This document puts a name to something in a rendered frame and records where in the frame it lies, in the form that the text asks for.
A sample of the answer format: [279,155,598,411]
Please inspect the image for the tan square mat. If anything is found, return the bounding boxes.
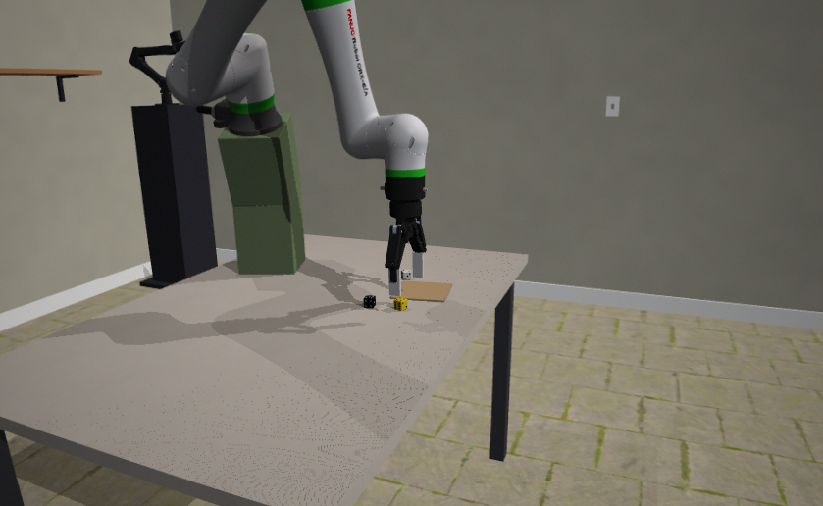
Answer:
[391,280,452,302]

